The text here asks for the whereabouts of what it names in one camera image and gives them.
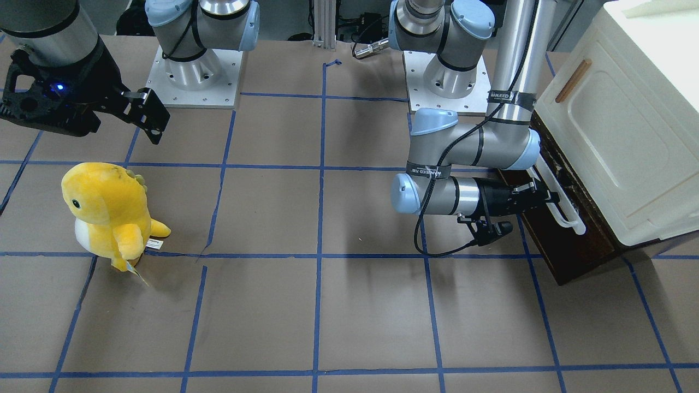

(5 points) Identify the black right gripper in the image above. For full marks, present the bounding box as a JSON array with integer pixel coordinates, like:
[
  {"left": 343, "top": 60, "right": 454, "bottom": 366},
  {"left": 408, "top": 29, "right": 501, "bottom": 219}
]
[{"left": 2, "top": 38, "right": 170, "bottom": 145}]

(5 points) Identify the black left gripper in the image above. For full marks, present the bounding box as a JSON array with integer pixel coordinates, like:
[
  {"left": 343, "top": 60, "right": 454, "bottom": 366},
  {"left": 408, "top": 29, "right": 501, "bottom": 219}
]
[{"left": 478, "top": 177, "right": 560, "bottom": 217}]

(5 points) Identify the dark brown bottom drawer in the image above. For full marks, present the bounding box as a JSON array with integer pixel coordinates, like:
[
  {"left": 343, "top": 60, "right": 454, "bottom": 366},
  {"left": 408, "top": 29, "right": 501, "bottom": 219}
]
[{"left": 522, "top": 114, "right": 629, "bottom": 285}]

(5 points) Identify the cream plastic storage cabinet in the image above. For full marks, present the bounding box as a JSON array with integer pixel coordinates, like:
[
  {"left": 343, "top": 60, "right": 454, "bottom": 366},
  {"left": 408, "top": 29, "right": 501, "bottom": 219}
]
[{"left": 535, "top": 1, "right": 698, "bottom": 246}]

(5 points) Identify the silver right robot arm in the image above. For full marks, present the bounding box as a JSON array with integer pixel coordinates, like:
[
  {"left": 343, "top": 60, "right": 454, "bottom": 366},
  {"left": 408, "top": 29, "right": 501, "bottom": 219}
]
[{"left": 2, "top": 1, "right": 555, "bottom": 186}]

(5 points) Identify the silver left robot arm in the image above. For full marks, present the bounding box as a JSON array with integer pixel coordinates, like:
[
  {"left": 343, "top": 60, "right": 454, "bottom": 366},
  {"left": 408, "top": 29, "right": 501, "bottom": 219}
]
[{"left": 388, "top": 1, "right": 559, "bottom": 219}]

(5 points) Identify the yellow plush dinosaur toy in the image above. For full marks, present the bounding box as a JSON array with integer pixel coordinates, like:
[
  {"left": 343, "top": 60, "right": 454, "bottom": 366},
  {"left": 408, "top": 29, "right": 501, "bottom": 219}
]
[{"left": 61, "top": 162, "right": 171, "bottom": 275}]

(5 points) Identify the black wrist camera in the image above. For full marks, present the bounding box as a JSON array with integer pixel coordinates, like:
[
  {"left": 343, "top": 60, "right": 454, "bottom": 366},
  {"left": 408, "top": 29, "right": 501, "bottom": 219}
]
[{"left": 457, "top": 216, "right": 513, "bottom": 246}]

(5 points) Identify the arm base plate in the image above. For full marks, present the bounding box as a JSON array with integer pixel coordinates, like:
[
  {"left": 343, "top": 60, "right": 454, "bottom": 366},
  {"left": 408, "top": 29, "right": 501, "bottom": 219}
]
[
  {"left": 404, "top": 50, "right": 494, "bottom": 116},
  {"left": 146, "top": 47, "right": 246, "bottom": 109}
]

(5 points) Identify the aluminium frame post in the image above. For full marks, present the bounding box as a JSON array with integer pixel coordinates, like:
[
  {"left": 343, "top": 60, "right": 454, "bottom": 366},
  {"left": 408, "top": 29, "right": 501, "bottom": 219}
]
[{"left": 312, "top": 0, "right": 337, "bottom": 51}]

